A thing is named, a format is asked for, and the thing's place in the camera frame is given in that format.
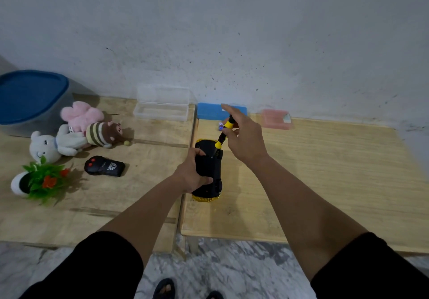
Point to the person's right hand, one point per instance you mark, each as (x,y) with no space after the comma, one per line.
(249,141)

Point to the person's left hand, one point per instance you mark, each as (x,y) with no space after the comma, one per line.
(186,174)

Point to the gold toy car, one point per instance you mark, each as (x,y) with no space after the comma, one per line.
(209,168)

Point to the yellow black screwdriver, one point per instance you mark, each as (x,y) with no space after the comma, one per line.
(222,137)

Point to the pink plastic box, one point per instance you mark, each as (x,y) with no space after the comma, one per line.
(273,119)

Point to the blue plastic box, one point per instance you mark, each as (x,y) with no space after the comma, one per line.
(207,111)

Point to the clear plastic box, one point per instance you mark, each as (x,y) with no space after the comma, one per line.
(161,112)

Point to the person's left forearm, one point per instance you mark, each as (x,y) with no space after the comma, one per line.
(147,215)

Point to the person's right forearm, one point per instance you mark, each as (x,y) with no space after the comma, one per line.
(295,215)

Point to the brown striped plush toy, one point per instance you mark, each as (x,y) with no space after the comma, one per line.
(104,133)

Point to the person's left black sandal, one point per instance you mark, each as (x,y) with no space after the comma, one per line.
(164,288)

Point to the person's black sandal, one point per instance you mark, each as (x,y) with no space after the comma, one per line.
(164,288)
(215,295)

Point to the pink plush toy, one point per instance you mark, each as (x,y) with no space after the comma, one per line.
(80,116)

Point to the person's right black sandal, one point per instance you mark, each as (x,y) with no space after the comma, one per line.
(215,295)

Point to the person's black left sleeve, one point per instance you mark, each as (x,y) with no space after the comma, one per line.
(90,268)

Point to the person's black sleeve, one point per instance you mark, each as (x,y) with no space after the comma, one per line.
(368,272)
(90,268)

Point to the white plush rabbit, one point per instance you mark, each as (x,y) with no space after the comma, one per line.
(43,146)

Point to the person's black right sleeve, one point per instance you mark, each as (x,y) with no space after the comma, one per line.
(368,272)

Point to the black remote controller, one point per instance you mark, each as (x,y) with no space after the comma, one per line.
(104,167)

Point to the artificial plant in white pot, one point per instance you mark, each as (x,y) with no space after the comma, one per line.
(40,181)

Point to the grey bin with blue lid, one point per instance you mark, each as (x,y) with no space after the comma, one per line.
(30,97)

